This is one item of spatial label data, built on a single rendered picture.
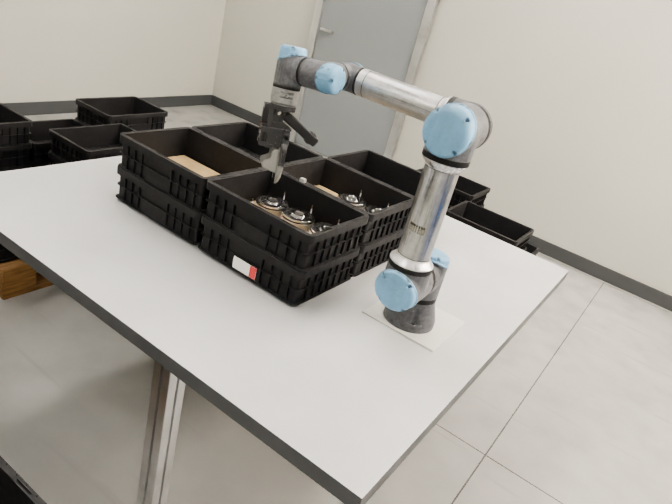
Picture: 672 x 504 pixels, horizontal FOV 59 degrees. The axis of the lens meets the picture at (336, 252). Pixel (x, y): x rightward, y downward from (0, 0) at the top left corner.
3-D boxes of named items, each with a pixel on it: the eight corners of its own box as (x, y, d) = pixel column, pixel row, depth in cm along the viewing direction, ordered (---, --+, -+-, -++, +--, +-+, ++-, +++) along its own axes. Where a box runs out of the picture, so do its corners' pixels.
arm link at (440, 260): (444, 292, 171) (459, 251, 166) (426, 307, 160) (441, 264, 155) (408, 275, 176) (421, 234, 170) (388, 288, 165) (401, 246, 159)
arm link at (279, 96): (298, 89, 163) (301, 93, 156) (294, 106, 165) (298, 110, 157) (271, 84, 161) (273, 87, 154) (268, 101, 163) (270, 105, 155)
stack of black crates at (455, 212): (504, 302, 326) (535, 229, 307) (485, 320, 302) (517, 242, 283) (441, 270, 343) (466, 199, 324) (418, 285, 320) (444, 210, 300)
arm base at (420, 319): (443, 326, 174) (453, 297, 170) (411, 339, 163) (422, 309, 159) (405, 300, 182) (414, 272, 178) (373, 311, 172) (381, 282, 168)
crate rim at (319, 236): (369, 223, 177) (371, 215, 176) (309, 245, 154) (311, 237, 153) (270, 173, 195) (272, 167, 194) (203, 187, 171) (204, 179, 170)
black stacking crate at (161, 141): (264, 200, 199) (271, 168, 194) (198, 216, 175) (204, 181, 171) (185, 158, 216) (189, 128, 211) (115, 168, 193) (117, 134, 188)
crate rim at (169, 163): (270, 173, 195) (272, 166, 194) (203, 187, 171) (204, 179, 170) (188, 132, 212) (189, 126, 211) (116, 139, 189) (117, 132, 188)
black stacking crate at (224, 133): (317, 186, 223) (324, 158, 218) (265, 199, 199) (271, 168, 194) (241, 149, 240) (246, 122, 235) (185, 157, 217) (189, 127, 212)
